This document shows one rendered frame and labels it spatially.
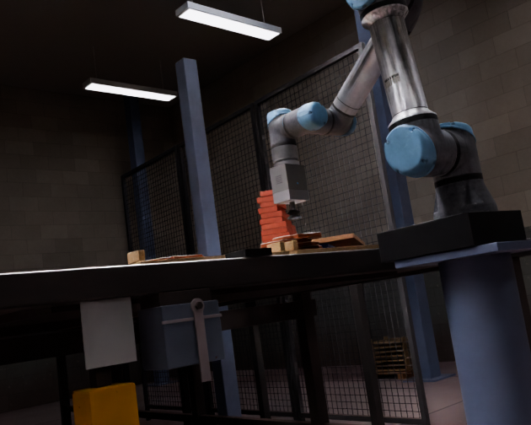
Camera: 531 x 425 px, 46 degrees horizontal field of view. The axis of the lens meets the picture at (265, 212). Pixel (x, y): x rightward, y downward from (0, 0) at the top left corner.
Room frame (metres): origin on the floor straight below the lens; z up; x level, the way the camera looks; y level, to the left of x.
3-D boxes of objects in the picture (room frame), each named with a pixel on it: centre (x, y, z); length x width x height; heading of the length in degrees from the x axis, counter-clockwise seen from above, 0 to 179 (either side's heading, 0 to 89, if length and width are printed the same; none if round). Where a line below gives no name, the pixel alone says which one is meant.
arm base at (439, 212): (1.53, -0.48, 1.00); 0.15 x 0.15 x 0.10
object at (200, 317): (1.28, 0.20, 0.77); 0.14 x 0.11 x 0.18; 130
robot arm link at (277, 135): (1.77, -0.08, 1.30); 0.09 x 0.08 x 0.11; 42
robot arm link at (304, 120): (1.70, -0.16, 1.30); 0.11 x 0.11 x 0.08; 42
